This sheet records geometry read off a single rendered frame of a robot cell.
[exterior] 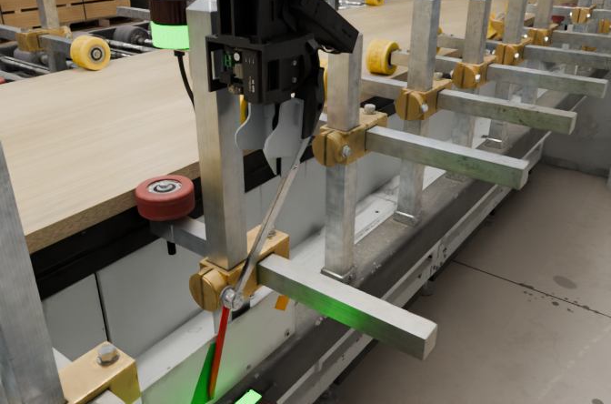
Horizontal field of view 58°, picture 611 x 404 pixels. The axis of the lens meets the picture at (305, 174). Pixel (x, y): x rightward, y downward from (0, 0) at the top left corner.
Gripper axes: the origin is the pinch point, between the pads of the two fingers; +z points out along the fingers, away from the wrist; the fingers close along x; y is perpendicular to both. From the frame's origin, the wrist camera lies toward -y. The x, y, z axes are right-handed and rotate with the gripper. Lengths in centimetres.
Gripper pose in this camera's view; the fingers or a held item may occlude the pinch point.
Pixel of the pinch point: (285, 161)
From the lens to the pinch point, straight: 59.0
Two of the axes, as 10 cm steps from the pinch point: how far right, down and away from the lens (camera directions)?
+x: 8.0, 2.6, -5.4
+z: -0.1, 9.1, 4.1
